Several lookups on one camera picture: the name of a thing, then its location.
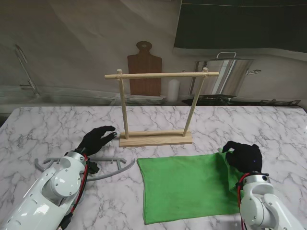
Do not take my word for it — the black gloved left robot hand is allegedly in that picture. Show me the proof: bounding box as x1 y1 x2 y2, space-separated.
77 126 118 161

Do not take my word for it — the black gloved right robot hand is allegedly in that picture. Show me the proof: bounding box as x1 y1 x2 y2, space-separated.
222 140 263 173

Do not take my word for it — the grey clothes hanger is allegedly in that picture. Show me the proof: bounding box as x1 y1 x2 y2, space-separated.
34 157 136 203

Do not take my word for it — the wooden rack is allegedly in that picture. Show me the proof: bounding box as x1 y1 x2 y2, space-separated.
104 67 219 148

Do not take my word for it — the green microfibre towel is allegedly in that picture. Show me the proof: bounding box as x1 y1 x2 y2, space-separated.
137 148 243 225

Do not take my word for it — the steel stockpot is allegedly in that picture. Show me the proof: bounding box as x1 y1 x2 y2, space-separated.
188 51 261 98

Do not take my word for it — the brown wooden cutting board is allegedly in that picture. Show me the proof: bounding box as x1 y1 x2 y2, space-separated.
127 41 163 97

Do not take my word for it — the white candle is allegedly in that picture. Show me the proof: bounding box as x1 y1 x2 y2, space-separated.
167 79 180 102

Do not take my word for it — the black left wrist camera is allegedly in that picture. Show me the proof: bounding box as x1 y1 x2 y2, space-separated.
87 161 100 174

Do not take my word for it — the red black right arm cable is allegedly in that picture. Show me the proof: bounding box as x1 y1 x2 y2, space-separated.
236 172 250 230

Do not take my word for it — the red black arm cable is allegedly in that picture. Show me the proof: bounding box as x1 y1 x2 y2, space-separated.
57 154 90 230
236 172 250 230

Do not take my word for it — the red black left arm cable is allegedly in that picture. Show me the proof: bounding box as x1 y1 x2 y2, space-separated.
57 154 90 230

